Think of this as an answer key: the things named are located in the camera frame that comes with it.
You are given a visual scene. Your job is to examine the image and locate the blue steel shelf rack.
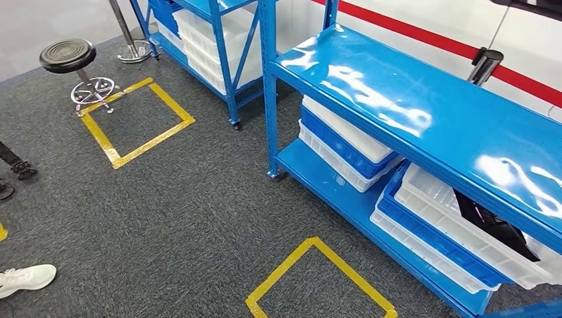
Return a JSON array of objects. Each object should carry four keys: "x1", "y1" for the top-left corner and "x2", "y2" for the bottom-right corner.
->
[
  {"x1": 129, "y1": 0, "x2": 282, "y2": 131},
  {"x1": 258, "y1": 0, "x2": 562, "y2": 318}
]

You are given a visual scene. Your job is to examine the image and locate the black ribbed part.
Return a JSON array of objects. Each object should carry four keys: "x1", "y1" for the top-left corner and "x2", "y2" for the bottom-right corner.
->
[{"x1": 453, "y1": 189, "x2": 541, "y2": 263}]

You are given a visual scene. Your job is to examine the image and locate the blue plastic bin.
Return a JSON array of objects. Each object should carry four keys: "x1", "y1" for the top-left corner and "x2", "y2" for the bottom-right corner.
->
[
  {"x1": 148, "y1": 0, "x2": 184, "y2": 38},
  {"x1": 376, "y1": 161, "x2": 516, "y2": 290},
  {"x1": 300, "y1": 105, "x2": 401, "y2": 180}
]

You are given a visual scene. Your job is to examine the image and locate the red barrier belt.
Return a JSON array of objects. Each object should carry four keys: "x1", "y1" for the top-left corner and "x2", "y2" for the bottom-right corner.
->
[{"x1": 310, "y1": 0, "x2": 562, "y2": 109}]

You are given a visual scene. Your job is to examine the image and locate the black round stool chrome base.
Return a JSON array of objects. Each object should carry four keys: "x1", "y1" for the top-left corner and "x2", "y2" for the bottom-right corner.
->
[{"x1": 39, "y1": 38, "x2": 123, "y2": 118}]

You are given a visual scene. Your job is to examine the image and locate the black legged robot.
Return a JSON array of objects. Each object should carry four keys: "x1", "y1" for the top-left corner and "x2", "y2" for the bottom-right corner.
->
[{"x1": 0, "y1": 141, "x2": 38, "y2": 202}]

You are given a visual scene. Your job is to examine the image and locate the white car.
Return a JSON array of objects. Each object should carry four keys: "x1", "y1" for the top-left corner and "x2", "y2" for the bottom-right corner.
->
[{"x1": 278, "y1": 0, "x2": 562, "y2": 120}]

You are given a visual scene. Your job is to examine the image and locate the person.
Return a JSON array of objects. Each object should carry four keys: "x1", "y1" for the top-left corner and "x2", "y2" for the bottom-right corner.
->
[{"x1": 0, "y1": 264, "x2": 58, "y2": 301}]

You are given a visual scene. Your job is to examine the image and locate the chrome stanchion post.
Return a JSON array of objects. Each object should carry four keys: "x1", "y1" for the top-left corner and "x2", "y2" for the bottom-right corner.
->
[{"x1": 107, "y1": 0, "x2": 153, "y2": 64}]

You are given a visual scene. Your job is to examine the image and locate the black stanchion post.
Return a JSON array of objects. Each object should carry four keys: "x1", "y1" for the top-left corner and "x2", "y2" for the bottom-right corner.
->
[{"x1": 467, "y1": 46, "x2": 505, "y2": 87}]

